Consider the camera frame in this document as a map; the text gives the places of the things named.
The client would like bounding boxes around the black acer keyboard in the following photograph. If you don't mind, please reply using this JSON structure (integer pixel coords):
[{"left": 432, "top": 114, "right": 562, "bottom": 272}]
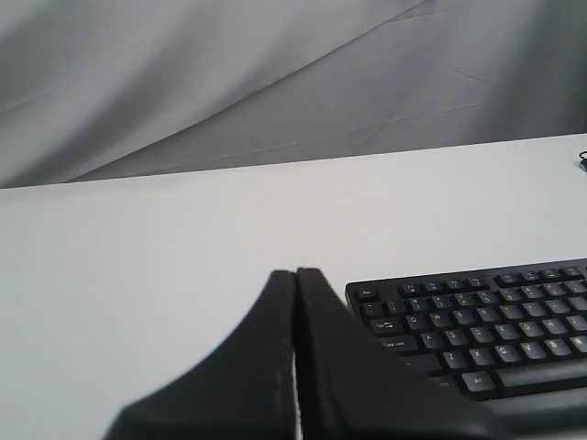
[{"left": 345, "top": 259, "right": 586, "bottom": 412}]

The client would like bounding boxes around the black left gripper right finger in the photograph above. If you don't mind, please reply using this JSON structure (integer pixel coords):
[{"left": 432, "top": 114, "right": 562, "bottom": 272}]
[{"left": 293, "top": 268, "right": 504, "bottom": 439}]

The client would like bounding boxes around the grey backdrop cloth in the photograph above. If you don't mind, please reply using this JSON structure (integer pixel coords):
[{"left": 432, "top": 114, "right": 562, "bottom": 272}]
[{"left": 1, "top": 1, "right": 586, "bottom": 188}]

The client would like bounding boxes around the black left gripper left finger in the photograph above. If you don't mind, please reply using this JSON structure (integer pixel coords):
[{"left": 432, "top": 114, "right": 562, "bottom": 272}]
[{"left": 106, "top": 270, "right": 296, "bottom": 439}]

